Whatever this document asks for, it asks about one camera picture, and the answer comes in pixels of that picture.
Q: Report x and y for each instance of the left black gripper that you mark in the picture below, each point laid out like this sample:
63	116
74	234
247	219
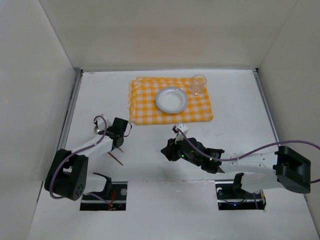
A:
117	141

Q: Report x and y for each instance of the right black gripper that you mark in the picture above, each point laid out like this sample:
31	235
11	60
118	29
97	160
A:
173	150

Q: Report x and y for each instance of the silver spoon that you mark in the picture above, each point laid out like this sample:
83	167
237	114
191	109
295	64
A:
97	130

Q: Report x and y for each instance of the copper fork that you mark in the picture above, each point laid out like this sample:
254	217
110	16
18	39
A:
115	158

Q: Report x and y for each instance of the yellow white checkered cloth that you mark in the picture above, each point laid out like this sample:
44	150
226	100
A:
144	111

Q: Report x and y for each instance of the white ceramic plate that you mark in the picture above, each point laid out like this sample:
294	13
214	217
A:
171	100

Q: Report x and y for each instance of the clear drinking glass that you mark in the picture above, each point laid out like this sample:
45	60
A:
198	84

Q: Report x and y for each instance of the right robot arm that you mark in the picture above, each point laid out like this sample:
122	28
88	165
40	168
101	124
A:
284	168

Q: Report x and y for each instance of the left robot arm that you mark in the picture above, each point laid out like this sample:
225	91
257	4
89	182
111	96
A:
68	176

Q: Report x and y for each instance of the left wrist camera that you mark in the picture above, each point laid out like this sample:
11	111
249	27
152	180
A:
101	122

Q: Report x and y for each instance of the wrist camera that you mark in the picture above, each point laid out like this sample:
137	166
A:
101	122
180	128

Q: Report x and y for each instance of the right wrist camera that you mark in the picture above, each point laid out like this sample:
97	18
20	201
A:
180	128

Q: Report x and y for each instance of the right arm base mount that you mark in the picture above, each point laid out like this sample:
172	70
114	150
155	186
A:
231	197

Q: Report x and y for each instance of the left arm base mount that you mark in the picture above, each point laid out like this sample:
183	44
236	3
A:
101	193

